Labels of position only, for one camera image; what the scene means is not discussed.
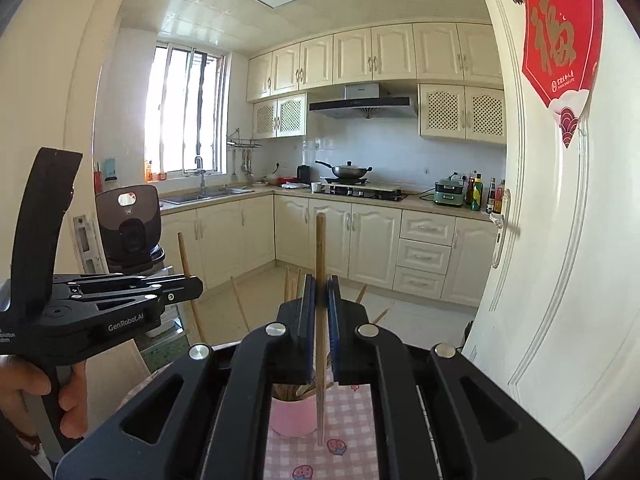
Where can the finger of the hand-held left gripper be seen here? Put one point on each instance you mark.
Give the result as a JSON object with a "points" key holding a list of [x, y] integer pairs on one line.
{"points": [[115, 277], [150, 292]]}

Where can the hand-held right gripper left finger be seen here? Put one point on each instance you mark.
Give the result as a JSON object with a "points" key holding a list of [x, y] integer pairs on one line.
{"points": [[310, 320]]}

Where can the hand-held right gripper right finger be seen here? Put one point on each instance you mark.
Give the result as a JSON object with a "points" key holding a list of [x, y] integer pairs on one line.
{"points": [[334, 330]]}

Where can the brown wooden chopstick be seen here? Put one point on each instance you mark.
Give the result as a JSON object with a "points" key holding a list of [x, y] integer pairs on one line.
{"points": [[320, 245], [184, 255]]}

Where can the bunch of wooden chopsticks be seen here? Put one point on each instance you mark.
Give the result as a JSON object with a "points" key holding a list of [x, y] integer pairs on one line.
{"points": [[240, 305]]}

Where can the pink cup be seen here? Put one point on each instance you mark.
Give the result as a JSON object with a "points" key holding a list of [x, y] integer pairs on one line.
{"points": [[292, 417]]}

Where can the person's left forearm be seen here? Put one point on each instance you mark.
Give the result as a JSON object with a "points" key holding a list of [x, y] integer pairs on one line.
{"points": [[17, 425]]}

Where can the person's left hand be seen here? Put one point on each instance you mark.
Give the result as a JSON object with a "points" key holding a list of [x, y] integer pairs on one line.
{"points": [[22, 377]]}

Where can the dark countertop appliance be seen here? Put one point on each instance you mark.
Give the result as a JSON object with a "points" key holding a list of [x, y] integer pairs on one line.
{"points": [[130, 225]]}

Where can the cream base kitchen cabinets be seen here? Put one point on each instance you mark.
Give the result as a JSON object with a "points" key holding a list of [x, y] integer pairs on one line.
{"points": [[375, 240]]}

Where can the pink checked tablecloth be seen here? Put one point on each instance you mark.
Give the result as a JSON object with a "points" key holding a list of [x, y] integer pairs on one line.
{"points": [[350, 435]]}

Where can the steel kitchen sink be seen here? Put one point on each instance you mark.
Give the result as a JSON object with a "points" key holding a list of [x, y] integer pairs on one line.
{"points": [[210, 195]]}

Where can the metal sink faucet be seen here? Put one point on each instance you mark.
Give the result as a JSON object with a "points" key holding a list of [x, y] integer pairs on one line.
{"points": [[201, 175]]}

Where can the small white cup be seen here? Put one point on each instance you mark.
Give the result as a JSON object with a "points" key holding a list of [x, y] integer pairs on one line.
{"points": [[316, 187]]}

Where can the black gas stove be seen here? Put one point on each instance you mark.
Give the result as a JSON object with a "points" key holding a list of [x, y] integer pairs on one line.
{"points": [[365, 191]]}

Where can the red container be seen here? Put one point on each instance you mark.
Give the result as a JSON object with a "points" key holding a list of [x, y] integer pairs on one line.
{"points": [[286, 180]]}

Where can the black kettle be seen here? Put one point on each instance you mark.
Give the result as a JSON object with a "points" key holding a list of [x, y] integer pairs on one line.
{"points": [[303, 174]]}

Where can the steel wok with lid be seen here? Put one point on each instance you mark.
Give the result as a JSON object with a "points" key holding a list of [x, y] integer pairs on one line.
{"points": [[350, 171]]}

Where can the kitchen window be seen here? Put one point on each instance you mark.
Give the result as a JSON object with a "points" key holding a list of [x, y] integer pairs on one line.
{"points": [[185, 110]]}

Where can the green electric cooker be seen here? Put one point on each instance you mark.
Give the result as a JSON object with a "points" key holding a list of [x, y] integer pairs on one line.
{"points": [[449, 192]]}

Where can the red sauce bottle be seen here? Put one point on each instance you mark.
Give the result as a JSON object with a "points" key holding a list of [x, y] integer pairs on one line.
{"points": [[469, 190]]}

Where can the green yellow-capped bottle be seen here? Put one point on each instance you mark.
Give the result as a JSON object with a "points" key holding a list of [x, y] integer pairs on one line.
{"points": [[477, 195]]}

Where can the dark sauce bottle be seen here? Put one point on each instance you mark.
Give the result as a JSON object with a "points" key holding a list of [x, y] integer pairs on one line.
{"points": [[491, 197]]}

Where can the orange-label sauce bottle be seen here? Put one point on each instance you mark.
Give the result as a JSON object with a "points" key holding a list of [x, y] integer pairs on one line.
{"points": [[499, 200]]}

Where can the range hood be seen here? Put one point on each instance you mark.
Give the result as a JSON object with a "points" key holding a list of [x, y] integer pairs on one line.
{"points": [[362, 105]]}

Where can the white panelled door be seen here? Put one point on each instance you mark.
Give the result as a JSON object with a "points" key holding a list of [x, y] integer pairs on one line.
{"points": [[550, 260]]}

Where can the red door poster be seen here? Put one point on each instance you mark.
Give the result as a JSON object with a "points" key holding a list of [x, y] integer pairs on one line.
{"points": [[560, 50]]}

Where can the wall utensil rail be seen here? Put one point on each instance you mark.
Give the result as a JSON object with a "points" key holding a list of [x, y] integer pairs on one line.
{"points": [[245, 152]]}

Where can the cream lattice wall cabinet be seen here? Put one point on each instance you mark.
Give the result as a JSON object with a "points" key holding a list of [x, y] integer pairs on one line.
{"points": [[280, 116], [462, 112]]}

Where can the row of cream wall cabinets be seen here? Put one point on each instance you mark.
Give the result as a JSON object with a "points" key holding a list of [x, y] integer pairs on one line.
{"points": [[375, 55]]}

